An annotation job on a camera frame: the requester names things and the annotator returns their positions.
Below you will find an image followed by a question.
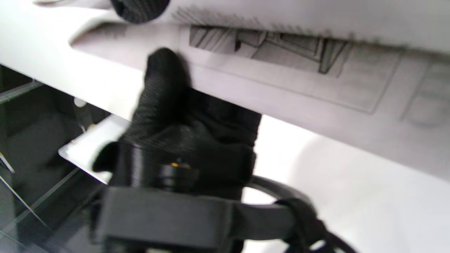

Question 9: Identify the person's right hand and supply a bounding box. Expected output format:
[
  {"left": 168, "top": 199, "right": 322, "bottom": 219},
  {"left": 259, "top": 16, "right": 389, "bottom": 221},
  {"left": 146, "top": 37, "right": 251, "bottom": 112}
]
[{"left": 111, "top": 0, "right": 262, "bottom": 201}]

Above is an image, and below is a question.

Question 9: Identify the printed newspaper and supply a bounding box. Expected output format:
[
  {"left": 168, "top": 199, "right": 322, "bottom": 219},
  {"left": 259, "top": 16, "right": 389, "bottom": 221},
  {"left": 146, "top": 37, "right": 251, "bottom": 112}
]
[{"left": 0, "top": 0, "right": 450, "bottom": 183}]

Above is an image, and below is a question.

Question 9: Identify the black wrist camera strap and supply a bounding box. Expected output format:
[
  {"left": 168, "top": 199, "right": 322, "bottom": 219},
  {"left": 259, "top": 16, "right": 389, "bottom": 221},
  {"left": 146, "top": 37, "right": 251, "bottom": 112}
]
[{"left": 92, "top": 141, "right": 296, "bottom": 253}]

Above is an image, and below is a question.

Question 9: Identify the black glove cable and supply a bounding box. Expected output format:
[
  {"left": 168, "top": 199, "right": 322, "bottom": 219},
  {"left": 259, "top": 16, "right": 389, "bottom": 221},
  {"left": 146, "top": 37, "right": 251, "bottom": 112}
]
[{"left": 243, "top": 175, "right": 357, "bottom": 253}]

